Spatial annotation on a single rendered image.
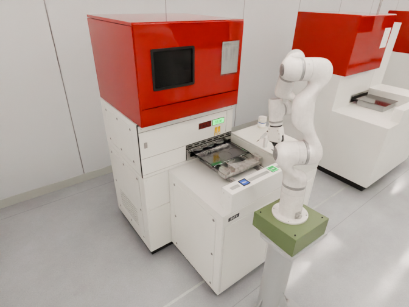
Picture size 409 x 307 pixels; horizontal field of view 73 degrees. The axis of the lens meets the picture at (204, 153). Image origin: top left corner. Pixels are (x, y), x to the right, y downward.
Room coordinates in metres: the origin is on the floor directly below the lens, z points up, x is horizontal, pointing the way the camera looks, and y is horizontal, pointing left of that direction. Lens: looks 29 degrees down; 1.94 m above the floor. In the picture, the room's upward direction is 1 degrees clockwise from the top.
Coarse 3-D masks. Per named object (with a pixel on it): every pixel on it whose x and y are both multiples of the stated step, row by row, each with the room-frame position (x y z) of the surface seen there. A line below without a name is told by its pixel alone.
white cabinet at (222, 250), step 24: (192, 192) 1.47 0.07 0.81; (192, 216) 1.46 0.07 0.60; (216, 216) 1.27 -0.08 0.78; (240, 216) 1.31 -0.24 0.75; (192, 240) 1.46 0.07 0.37; (216, 240) 1.26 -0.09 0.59; (240, 240) 1.33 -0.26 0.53; (192, 264) 1.46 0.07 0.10; (216, 264) 1.25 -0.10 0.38; (240, 264) 1.34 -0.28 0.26; (216, 288) 1.23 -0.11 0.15
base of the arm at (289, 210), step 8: (288, 192) 1.12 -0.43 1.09; (296, 192) 1.11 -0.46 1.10; (304, 192) 1.13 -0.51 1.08; (280, 200) 1.16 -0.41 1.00; (288, 200) 1.11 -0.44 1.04; (296, 200) 1.10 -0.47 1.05; (272, 208) 1.18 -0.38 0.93; (280, 208) 1.14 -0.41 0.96; (288, 208) 1.11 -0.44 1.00; (296, 208) 1.10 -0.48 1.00; (304, 208) 1.18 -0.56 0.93; (280, 216) 1.12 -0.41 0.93; (288, 216) 1.10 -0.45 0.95; (296, 216) 1.10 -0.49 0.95; (304, 216) 1.12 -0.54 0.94; (296, 224) 1.06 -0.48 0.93
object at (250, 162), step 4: (244, 160) 1.78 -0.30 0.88; (248, 160) 1.78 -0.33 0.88; (252, 160) 1.78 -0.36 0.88; (256, 160) 1.78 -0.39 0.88; (236, 164) 1.72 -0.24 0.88; (240, 164) 1.72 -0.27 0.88; (244, 164) 1.72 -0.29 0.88; (248, 164) 1.72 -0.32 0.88; (252, 164) 1.72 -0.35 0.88; (256, 164) 1.75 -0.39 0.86; (228, 168) 1.66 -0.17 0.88; (240, 168) 1.67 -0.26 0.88; (244, 168) 1.67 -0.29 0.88; (248, 168) 1.70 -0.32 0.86; (220, 172) 1.61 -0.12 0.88; (232, 172) 1.61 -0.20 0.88; (236, 172) 1.63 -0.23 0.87; (224, 176) 1.57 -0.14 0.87; (228, 176) 1.58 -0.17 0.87
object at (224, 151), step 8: (216, 144) 1.99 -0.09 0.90; (224, 144) 1.99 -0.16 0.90; (232, 144) 1.99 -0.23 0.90; (200, 152) 1.85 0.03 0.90; (208, 152) 1.85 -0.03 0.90; (216, 152) 1.85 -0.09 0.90; (224, 152) 1.86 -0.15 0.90; (232, 152) 1.86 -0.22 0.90; (240, 152) 1.87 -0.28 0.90; (208, 160) 1.73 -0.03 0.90; (216, 160) 1.74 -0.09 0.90; (224, 160) 1.74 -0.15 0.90
